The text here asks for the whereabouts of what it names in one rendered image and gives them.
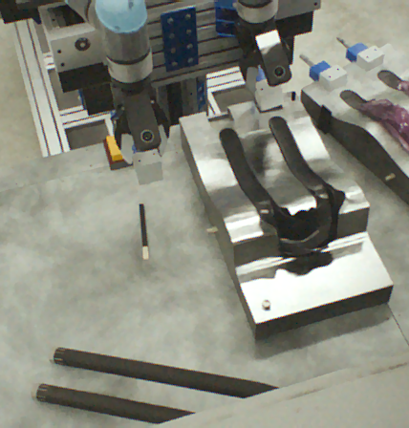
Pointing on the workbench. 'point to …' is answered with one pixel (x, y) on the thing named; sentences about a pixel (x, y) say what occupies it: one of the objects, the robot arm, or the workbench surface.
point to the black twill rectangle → (324, 118)
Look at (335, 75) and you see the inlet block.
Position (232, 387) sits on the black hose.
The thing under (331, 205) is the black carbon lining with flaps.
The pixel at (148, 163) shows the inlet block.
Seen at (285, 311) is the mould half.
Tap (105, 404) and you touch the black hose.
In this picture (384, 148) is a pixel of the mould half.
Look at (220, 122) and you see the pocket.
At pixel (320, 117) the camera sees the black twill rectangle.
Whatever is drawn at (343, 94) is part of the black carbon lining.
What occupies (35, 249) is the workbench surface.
